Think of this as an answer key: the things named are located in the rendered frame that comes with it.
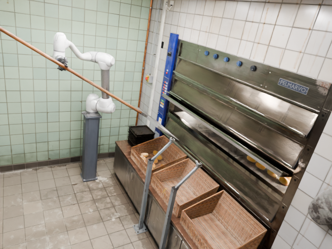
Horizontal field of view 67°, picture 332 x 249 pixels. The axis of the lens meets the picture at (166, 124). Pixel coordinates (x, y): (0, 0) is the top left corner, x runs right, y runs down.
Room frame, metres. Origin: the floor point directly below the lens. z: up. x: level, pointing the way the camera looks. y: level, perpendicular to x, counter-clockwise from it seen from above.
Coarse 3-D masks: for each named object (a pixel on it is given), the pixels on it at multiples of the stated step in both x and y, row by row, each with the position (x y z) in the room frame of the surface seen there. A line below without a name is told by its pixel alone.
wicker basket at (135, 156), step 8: (160, 136) 3.08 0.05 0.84; (144, 144) 2.95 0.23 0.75; (152, 144) 3.02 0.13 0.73; (160, 144) 3.08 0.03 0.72; (136, 152) 2.74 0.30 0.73; (144, 152) 2.95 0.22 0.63; (152, 152) 3.03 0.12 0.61; (168, 152) 2.90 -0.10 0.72; (176, 152) 2.80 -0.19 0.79; (136, 160) 2.71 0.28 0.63; (160, 160) 2.89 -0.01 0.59; (168, 160) 2.84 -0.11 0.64; (176, 160) 2.59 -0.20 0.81; (144, 168) 2.53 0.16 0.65; (160, 168) 2.47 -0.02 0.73; (168, 176) 2.55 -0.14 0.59
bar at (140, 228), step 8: (168, 136) 2.43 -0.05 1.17; (168, 144) 2.35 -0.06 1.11; (176, 144) 2.28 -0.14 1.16; (160, 152) 2.31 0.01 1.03; (184, 152) 2.16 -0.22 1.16; (152, 160) 2.25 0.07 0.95; (192, 160) 2.05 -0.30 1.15; (144, 184) 2.27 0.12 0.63; (144, 192) 2.25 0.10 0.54; (176, 192) 1.86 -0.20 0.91; (144, 200) 2.24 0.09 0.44; (144, 208) 2.25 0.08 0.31; (168, 208) 1.85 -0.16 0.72; (168, 216) 1.84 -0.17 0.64; (136, 224) 2.31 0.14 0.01; (168, 224) 1.85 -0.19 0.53; (136, 232) 2.19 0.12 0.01; (160, 248) 1.85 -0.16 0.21
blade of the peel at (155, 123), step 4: (136, 108) 2.84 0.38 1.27; (144, 112) 2.91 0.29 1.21; (148, 116) 2.88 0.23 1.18; (152, 120) 2.52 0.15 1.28; (156, 124) 2.43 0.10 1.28; (160, 124) 2.84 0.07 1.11; (160, 128) 2.41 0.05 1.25; (164, 128) 2.71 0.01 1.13; (168, 132) 2.62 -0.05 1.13; (172, 136) 2.51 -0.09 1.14
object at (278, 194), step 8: (176, 120) 2.99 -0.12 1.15; (192, 128) 2.73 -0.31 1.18; (200, 136) 2.57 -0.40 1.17; (208, 144) 2.44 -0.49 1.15; (216, 144) 2.41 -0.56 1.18; (224, 152) 2.26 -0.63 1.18; (232, 160) 2.14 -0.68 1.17; (240, 168) 2.04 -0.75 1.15; (248, 168) 2.02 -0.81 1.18; (256, 176) 1.91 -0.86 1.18; (264, 184) 1.81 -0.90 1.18; (272, 192) 1.74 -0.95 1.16; (280, 192) 1.73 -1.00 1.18; (280, 200) 1.67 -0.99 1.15
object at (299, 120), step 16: (192, 64) 2.96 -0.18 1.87; (192, 80) 2.79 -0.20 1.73; (208, 80) 2.63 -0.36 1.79; (224, 80) 2.48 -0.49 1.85; (224, 96) 2.34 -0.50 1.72; (240, 96) 2.23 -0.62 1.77; (256, 96) 2.12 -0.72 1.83; (272, 96) 2.01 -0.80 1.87; (256, 112) 2.00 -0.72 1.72; (272, 112) 1.93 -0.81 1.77; (288, 112) 1.85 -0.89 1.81; (304, 112) 1.76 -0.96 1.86; (288, 128) 1.75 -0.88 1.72; (304, 128) 1.69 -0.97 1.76
